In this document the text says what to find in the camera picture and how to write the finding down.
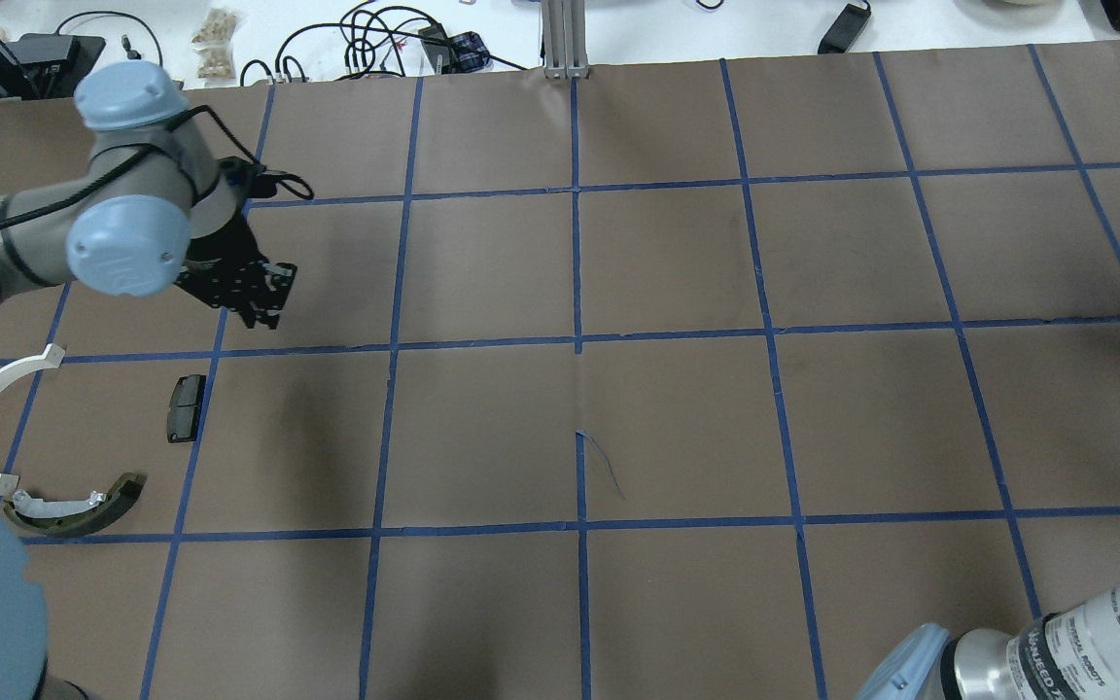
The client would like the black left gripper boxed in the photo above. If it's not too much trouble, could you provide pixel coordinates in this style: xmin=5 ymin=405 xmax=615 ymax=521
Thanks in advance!
xmin=175 ymin=160 xmax=298 ymax=332

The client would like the green curved brake shoe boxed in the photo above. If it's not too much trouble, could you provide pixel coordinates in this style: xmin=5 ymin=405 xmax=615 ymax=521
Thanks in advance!
xmin=3 ymin=472 xmax=147 ymax=538

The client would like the black power adapter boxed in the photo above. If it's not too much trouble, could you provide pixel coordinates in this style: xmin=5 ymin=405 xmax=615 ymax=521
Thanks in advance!
xmin=816 ymin=1 xmax=872 ymax=54

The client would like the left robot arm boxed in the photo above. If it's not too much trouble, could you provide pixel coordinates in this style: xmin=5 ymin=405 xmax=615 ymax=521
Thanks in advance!
xmin=0 ymin=59 xmax=314 ymax=699

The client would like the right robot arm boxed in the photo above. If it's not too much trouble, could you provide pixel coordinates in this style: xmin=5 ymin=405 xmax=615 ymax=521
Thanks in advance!
xmin=857 ymin=584 xmax=1120 ymax=699

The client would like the aluminium frame post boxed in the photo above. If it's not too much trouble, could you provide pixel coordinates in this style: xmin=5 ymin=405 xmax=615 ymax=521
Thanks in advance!
xmin=539 ymin=0 xmax=590 ymax=80

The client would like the black brake pad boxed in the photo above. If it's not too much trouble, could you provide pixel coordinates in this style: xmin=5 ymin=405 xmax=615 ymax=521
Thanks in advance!
xmin=165 ymin=375 xmax=206 ymax=444

